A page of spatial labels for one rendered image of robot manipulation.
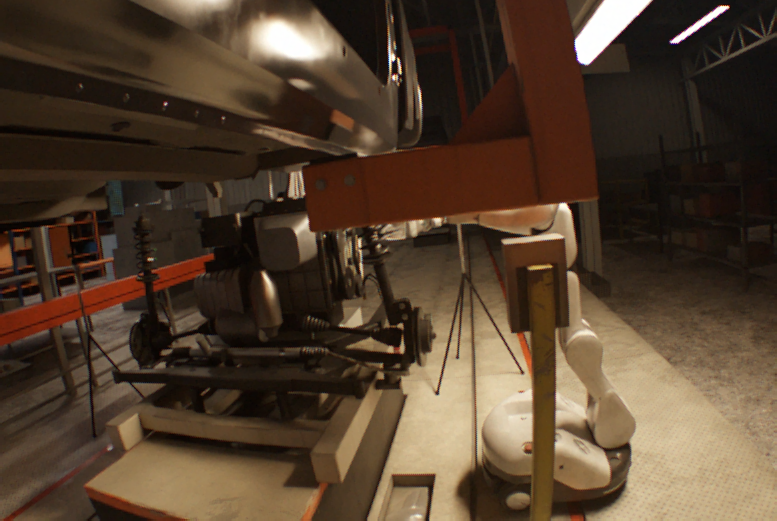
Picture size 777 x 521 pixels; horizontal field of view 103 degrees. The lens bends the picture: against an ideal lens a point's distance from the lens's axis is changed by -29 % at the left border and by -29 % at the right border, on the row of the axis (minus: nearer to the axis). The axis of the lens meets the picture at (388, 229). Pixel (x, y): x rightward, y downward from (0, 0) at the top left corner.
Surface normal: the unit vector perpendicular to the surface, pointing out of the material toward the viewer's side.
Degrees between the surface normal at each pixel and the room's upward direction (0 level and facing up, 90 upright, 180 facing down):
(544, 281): 90
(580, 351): 90
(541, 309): 90
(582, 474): 90
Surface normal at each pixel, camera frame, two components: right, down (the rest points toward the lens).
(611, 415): -0.22, 0.11
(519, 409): -0.24, -0.17
